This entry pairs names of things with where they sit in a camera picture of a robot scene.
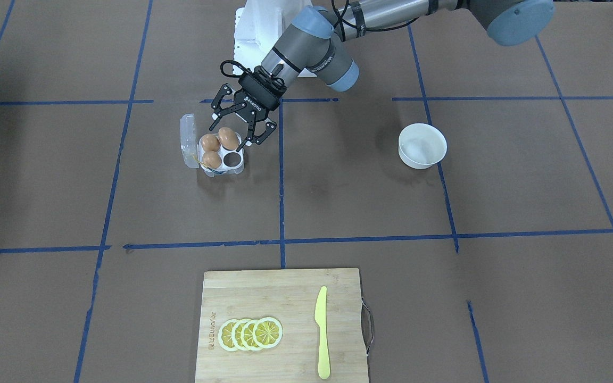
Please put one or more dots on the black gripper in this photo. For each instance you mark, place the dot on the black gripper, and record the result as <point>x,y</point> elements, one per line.
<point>249,108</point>

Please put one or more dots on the brown egg from bowl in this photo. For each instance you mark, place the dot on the brown egg from bowl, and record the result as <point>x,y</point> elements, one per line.
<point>228,139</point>

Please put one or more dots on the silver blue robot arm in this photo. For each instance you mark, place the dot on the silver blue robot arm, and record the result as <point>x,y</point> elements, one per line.
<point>508,23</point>

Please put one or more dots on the brown egg in box rear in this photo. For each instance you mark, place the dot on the brown egg in box rear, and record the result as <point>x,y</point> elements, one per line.
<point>210,142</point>

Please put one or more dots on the brown egg in box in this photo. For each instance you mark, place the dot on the brown egg in box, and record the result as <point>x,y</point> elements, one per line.
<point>210,142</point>
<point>212,160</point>

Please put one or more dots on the clear plastic egg box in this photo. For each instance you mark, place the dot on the clear plastic egg box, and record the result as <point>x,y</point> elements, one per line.
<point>233,162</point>

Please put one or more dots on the brown egg in box front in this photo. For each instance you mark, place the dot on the brown egg in box front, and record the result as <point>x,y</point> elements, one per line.
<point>212,160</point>

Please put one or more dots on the yellow green rubber band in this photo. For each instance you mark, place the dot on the yellow green rubber band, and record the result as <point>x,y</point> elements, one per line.
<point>194,162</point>

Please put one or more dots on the white bowl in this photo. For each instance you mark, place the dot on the white bowl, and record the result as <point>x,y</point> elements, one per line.
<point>421,146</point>

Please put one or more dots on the bamboo cutting board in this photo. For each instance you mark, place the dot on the bamboo cutting board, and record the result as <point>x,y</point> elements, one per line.
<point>292,325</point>

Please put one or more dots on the yellow plastic knife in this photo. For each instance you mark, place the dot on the yellow plastic knife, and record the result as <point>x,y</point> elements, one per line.
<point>320,317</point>

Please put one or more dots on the lemon slice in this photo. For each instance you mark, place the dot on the lemon slice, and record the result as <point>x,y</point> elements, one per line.
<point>226,336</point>
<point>237,334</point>
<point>248,336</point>
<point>269,332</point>

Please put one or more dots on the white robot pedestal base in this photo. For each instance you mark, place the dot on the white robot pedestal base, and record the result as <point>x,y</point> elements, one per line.
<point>253,32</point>

